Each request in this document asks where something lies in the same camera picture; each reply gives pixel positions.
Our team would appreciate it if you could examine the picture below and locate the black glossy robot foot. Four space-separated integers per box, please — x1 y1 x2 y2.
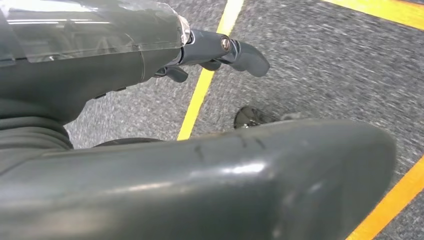
233 105 279 130

